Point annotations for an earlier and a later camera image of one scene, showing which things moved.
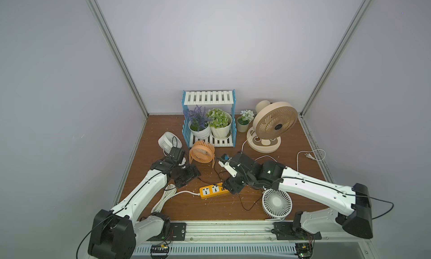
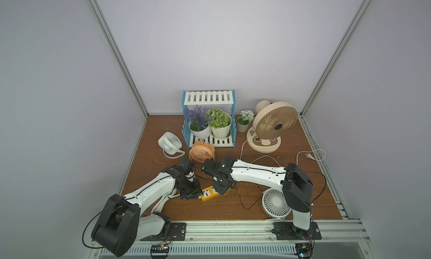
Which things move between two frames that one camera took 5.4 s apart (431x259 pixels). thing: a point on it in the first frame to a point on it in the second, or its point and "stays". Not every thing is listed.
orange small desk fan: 202,152 stays
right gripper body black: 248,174 to 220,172
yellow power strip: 212,190 stays
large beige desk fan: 272,122 stays
